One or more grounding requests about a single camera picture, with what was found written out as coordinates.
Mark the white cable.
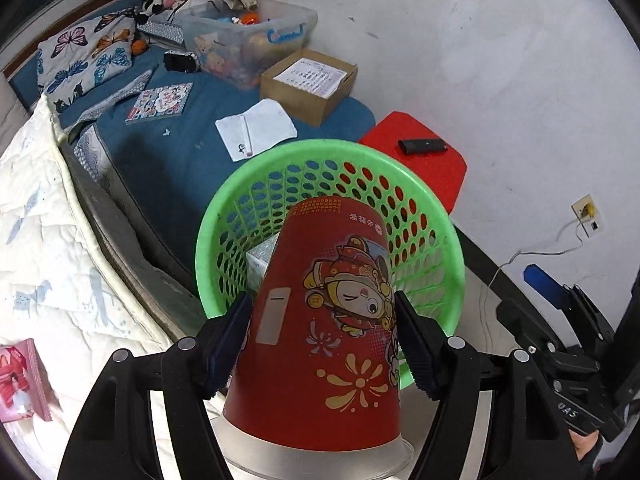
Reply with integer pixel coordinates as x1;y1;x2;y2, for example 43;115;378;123
487;205;596;286

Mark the grey mattress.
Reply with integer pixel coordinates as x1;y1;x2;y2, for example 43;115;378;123
59;125;213;343

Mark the blue bed sheet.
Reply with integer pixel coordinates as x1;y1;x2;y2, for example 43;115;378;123
10;0;377;301

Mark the clear plastic storage bin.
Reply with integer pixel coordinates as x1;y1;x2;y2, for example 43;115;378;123
177;0;318;92

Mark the pink printed booklet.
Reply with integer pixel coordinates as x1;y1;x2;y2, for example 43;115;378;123
125;82;194;123

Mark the green plastic basket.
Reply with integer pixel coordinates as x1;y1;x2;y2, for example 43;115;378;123
195;139;467;391

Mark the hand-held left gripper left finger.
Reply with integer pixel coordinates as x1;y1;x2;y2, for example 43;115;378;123
56;291;253;480

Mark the brown cardboard box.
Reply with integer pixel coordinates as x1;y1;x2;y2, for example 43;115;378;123
259;49;359;127

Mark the white wall socket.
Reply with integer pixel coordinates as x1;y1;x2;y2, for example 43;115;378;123
571;195;605;235

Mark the pink snack packet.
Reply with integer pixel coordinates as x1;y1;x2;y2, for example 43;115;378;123
0;338;53;423

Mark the grey patterned cloth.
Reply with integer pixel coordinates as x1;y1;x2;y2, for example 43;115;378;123
60;67;160;133

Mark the white flat pouch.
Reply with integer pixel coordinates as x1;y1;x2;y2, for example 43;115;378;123
215;99;298;162

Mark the grey patterned long box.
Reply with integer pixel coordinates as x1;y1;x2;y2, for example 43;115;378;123
135;17;186;46

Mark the large butterfly print pillow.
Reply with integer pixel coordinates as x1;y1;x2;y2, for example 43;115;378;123
36;6;143;113

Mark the red printed paper cup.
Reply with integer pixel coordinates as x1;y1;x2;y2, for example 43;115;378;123
220;196;416;479

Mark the black handheld device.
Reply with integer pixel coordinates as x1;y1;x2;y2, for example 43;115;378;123
163;50;201;73

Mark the white quilted blanket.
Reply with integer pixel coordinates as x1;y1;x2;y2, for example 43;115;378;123
0;92;231;480

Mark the red plastic stool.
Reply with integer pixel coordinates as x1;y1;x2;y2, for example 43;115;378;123
357;111;468;216

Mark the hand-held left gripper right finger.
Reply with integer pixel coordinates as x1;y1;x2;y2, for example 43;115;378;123
394;290;583;480

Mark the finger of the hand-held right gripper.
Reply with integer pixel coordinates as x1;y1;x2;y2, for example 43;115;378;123
527;342;598;376
522;263;616;357

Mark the black remote control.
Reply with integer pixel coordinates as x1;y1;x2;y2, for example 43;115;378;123
398;138;447;156

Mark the white and blue milk carton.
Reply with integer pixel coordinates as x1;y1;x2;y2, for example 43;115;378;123
245;234;281;301

